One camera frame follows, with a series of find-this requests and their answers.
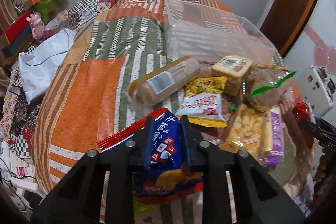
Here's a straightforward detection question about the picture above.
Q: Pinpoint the pink plush toy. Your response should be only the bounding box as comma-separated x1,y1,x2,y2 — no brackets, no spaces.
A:
26,12,45,44

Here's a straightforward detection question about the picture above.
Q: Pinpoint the orange crispy snack purple pack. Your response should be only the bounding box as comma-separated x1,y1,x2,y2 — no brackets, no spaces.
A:
219,104,284,169

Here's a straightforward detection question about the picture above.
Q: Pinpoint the green top rice cracker bag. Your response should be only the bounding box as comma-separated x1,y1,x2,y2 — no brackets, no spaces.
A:
244,64,296,112

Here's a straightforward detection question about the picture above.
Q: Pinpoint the yellow white pea snack bag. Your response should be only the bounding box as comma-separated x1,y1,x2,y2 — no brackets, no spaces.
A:
175,76,228,128

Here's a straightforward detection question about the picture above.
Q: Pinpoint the red snack packet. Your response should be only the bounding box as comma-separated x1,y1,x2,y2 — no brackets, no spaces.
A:
292,102,311,123

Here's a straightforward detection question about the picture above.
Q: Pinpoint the blue biscuit snack bag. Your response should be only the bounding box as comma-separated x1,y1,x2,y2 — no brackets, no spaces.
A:
96,107,204,205

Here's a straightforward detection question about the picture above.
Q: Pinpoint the patchwork striped bed quilt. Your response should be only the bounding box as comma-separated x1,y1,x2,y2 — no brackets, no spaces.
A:
32,0,294,222

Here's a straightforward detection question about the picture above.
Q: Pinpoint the long brown biscuit roll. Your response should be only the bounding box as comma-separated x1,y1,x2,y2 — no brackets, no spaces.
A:
128,56,201,106

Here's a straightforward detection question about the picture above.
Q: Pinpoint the white plastic bag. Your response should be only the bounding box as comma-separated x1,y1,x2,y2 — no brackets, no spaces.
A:
18,28,76,103

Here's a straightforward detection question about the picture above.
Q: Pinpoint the clear plastic storage bin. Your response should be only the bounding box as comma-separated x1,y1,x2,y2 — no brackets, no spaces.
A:
164,0,277,64

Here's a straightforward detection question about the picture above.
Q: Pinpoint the square wafer cake pack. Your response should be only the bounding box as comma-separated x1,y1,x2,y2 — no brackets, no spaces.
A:
211,55,253,96

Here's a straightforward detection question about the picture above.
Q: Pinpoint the brown wooden door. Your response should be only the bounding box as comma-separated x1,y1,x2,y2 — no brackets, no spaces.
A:
261,0,318,56

